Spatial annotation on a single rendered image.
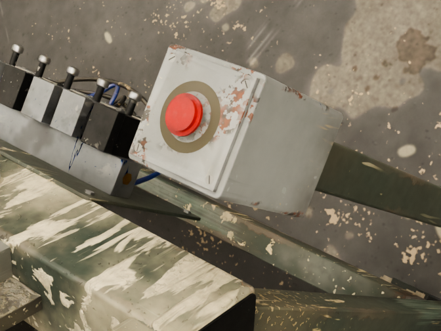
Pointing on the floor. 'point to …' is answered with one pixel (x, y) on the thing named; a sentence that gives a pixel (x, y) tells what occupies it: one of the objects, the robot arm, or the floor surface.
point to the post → (379, 186)
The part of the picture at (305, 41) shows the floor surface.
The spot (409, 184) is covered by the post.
